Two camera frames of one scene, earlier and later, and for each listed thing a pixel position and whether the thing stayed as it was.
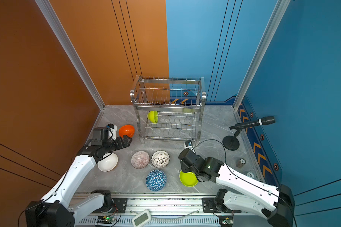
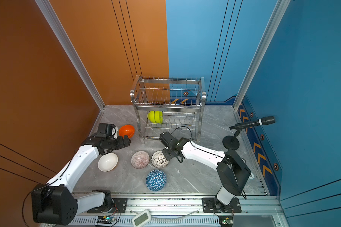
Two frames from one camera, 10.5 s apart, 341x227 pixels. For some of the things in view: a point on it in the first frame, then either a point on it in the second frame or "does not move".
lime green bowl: (153, 116) does not move
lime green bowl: (188, 179) -> (158, 117)
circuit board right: (226, 221) does not move
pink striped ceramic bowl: (140, 159) does not move
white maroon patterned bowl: (160, 159) does not move
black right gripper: (183, 167) -> (164, 152)
